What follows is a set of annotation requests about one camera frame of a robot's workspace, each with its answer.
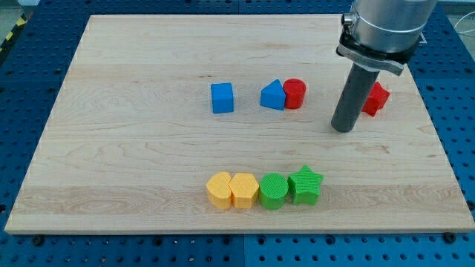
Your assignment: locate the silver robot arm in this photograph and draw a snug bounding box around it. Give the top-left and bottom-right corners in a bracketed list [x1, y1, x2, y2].
[336, 0, 437, 76]

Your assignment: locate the green cylinder block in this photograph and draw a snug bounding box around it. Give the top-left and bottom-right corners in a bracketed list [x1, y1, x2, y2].
[259, 173, 289, 210]

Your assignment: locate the green star block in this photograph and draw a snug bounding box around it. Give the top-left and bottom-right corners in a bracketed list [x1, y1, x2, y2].
[288, 165, 324, 205]

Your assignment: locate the blue triangle block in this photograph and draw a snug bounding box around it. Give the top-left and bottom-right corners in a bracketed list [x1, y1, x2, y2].
[260, 79, 286, 111]

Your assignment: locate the yellow half-round block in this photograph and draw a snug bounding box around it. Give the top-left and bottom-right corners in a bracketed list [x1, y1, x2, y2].
[206, 171, 232, 209]

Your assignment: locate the white cable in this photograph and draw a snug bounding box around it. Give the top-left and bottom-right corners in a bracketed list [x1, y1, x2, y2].
[453, 10, 475, 38]

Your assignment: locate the blue cube block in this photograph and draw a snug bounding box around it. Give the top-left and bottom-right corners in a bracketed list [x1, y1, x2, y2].
[211, 82, 234, 113]

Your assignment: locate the red star block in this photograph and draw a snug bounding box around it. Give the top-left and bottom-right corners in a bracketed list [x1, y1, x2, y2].
[362, 82, 390, 116]

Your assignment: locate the yellow hexagon block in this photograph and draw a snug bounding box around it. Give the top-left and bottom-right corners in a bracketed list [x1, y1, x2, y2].
[229, 173, 259, 208]

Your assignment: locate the wooden board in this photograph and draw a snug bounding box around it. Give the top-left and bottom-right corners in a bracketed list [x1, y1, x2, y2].
[5, 15, 474, 234]

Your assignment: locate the red cylinder block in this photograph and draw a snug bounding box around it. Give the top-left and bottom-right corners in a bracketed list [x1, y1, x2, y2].
[283, 78, 307, 109]

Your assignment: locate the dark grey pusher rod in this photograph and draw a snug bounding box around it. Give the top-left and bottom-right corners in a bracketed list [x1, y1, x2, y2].
[331, 63, 379, 133]

